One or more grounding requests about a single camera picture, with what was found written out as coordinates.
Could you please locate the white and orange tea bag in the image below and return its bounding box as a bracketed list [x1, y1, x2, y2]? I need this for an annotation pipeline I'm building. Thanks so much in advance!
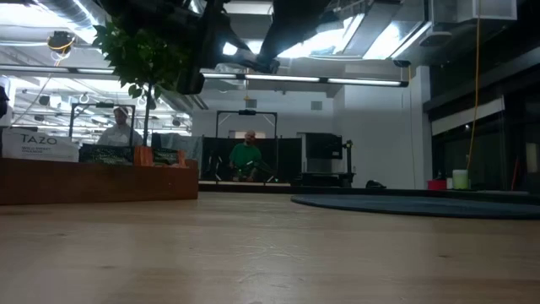
[2, 128, 80, 163]

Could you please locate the ceiling strip light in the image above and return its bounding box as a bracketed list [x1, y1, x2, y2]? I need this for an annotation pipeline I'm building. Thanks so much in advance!
[202, 72, 409, 88]

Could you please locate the black partition screen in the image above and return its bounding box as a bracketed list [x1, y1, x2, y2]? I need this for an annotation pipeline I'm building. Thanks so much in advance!
[202, 135, 304, 183]

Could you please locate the black cabinet machine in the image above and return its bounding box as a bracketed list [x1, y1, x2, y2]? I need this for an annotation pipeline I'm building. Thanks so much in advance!
[305, 133, 356, 187]

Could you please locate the green plant in black pot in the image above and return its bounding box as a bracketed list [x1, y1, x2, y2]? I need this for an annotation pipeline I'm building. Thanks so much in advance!
[91, 16, 191, 148]

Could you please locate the brown wooden box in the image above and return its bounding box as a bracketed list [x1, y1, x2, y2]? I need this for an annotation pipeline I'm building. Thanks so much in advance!
[0, 157, 200, 207]

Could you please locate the pale green cup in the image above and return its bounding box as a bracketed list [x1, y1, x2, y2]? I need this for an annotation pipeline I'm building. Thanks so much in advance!
[451, 169, 470, 191]

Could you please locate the black aluminium table frame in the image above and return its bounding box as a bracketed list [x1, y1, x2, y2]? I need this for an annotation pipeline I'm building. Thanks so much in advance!
[198, 181, 540, 203]

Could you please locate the hanging cable reel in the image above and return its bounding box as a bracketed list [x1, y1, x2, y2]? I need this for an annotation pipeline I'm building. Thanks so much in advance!
[46, 30, 78, 55]

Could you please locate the yellow hanging cable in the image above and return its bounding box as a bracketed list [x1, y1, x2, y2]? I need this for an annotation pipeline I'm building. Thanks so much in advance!
[465, 0, 482, 171]

